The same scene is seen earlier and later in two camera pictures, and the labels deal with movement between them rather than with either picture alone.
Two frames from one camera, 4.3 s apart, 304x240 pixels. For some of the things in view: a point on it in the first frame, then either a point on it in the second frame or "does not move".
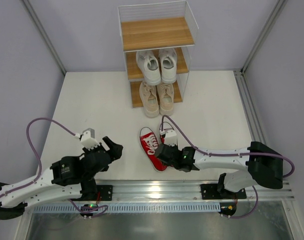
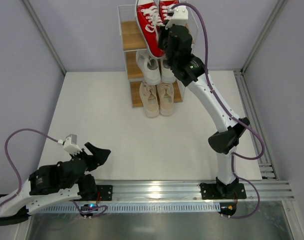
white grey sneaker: [168, 60] does not move
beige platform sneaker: [165, 93] does not move
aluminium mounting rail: [182, 191] does not move
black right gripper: [161, 153] to [164, 40]
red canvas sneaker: [149, 144] to [149, 17]
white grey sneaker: [148, 63] does not move
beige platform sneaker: [150, 97] does not move
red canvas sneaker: [162, 136] to [163, 6]
